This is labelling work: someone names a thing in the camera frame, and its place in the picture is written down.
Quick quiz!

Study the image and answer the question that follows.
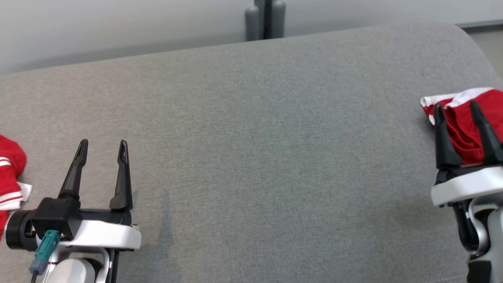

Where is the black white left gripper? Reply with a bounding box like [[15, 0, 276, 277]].
[[58, 140, 142, 251]]

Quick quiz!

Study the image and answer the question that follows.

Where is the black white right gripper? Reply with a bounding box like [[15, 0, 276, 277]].
[[431, 100, 503, 207]]

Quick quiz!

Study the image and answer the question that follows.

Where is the red garment wide white band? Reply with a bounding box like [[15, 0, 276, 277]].
[[420, 87, 503, 165]]

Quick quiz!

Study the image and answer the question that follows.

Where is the red jersey white striped trim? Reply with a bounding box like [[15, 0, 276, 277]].
[[0, 136, 33, 240]]

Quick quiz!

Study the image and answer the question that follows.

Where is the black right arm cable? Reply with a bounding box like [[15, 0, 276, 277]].
[[455, 200, 479, 253]]

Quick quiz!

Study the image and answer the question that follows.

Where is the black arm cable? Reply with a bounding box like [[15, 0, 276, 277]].
[[107, 250, 119, 283], [455, 200, 479, 253]]

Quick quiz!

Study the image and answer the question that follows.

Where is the teal cable connector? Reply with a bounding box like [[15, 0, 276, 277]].
[[29, 231, 61, 275]]

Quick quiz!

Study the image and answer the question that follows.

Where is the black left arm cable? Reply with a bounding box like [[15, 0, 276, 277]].
[[107, 250, 119, 283]]

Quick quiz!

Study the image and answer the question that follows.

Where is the grey partition bottom rail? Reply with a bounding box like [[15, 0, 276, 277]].
[[456, 20, 503, 30]]

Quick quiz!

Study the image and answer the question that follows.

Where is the grey double partition post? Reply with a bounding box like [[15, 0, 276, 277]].
[[245, 0, 286, 41]]

